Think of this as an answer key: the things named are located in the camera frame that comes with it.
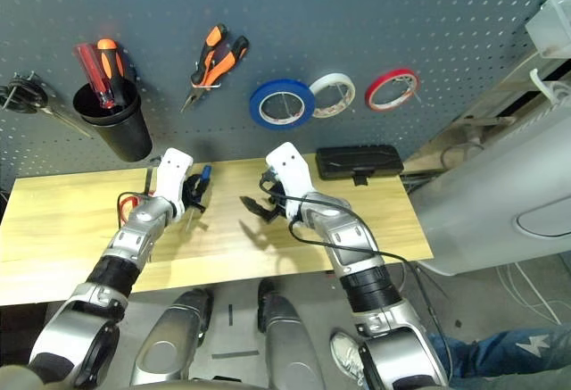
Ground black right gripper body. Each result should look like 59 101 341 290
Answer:
260 170 290 224

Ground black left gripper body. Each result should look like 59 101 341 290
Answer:
181 174 200 212

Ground blue handled screwdriver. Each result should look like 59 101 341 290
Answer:
184 164 213 233

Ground blue tape roll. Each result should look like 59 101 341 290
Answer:
248 78 317 131

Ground orange black pliers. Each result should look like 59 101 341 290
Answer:
179 22 251 114

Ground double prong pegboard hook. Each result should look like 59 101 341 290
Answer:
277 92 299 120

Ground dark grey metal pegboard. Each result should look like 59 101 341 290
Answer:
0 0 571 187

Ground black plastic cup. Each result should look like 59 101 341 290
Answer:
71 78 154 163

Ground black plastic tool case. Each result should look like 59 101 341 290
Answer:
315 144 406 187

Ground silver right robot leg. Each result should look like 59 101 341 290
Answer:
257 278 327 390

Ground silver robot leg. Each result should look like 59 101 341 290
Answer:
257 278 327 390
129 287 215 387

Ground white tape roll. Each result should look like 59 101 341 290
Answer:
307 72 358 120

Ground red tape roll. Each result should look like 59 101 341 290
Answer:
364 67 421 112

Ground silver left robot leg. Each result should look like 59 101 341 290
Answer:
129 287 215 387

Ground white sneaker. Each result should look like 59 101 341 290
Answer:
329 331 368 387

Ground large grey white cabinet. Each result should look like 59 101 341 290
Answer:
413 65 571 278

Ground blue jeans leg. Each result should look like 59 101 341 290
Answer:
426 324 571 390

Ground translucent white plastic bin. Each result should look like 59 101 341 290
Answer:
525 0 571 59

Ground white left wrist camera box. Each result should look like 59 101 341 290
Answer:
151 147 194 225

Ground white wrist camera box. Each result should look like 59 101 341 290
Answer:
265 141 316 222
151 147 194 225

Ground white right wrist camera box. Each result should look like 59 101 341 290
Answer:
265 141 316 222

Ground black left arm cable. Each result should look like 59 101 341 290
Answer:
116 165 156 231

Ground wire loop pegboard hook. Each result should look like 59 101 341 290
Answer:
192 60 222 91

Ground thin wire pegboard hook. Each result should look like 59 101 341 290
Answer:
334 83 354 106
395 76 423 104

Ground orange black handled screwdriver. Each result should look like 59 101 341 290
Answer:
95 37 128 108

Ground white floor cables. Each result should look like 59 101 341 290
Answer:
493 261 571 328

